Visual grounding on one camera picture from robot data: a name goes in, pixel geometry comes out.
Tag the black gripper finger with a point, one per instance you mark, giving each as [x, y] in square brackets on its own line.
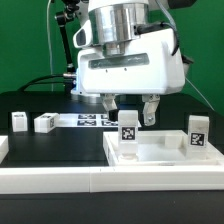
[109, 104]
[151, 103]

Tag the white square table top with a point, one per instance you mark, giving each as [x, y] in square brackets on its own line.
[160, 148]

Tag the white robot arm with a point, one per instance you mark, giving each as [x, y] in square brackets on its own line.
[129, 47]

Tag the white sheet with tags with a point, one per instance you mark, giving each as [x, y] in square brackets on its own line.
[85, 120]

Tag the white front fence bar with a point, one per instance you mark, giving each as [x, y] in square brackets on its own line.
[110, 179]

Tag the white fence bar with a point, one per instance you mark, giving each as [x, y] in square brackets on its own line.
[4, 148]
[110, 179]

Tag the white left fence bar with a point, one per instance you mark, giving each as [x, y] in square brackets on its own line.
[4, 148]

